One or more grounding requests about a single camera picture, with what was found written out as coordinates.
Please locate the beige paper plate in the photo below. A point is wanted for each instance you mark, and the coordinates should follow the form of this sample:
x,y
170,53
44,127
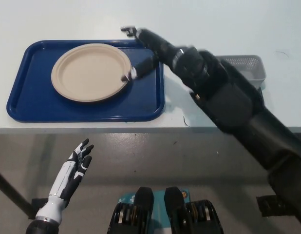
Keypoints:
x,y
89,73

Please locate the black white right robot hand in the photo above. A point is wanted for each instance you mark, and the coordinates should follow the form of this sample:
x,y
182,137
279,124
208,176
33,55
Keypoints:
x,y
160,46

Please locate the black table leg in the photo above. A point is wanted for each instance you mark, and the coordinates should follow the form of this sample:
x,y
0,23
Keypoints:
x,y
11,190

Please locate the grey perforated plastic basket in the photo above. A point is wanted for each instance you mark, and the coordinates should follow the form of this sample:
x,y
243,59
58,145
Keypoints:
x,y
255,70

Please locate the blue plastic tray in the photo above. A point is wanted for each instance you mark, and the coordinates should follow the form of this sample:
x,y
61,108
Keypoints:
x,y
140,102

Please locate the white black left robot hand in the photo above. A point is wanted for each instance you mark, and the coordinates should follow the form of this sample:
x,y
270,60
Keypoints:
x,y
67,180

